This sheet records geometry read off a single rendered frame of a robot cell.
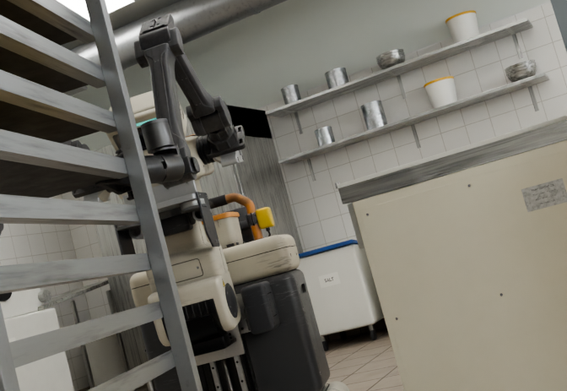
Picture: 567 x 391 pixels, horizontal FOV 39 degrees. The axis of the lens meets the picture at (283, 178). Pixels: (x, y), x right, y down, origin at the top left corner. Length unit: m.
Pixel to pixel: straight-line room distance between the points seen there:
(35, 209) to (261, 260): 1.50
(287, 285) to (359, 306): 3.51
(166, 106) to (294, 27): 5.20
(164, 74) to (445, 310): 1.04
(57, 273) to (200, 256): 1.22
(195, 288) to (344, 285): 3.80
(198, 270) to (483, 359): 0.84
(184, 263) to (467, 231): 0.81
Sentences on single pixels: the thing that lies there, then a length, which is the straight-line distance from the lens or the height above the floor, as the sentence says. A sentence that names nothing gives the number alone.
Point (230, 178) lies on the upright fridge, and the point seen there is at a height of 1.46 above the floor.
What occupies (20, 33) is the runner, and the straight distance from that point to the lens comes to 1.26.
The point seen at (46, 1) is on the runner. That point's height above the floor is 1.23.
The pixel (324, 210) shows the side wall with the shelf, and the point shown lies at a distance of 6.73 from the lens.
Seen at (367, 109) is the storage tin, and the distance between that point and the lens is 6.36.
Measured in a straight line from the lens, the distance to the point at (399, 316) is 2.33.
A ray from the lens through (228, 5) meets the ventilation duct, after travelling 6.06.
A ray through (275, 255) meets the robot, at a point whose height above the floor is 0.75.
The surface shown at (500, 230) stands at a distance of 2.25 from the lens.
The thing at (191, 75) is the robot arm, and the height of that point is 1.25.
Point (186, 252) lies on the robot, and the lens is 2.35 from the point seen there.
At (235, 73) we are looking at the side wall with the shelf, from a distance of 7.13.
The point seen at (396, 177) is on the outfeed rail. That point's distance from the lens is 2.31.
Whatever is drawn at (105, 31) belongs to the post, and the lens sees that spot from 1.54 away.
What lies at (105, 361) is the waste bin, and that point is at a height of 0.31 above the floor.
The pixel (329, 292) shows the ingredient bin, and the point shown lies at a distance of 6.07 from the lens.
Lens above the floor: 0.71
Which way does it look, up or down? 6 degrees up
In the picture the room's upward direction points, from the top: 15 degrees counter-clockwise
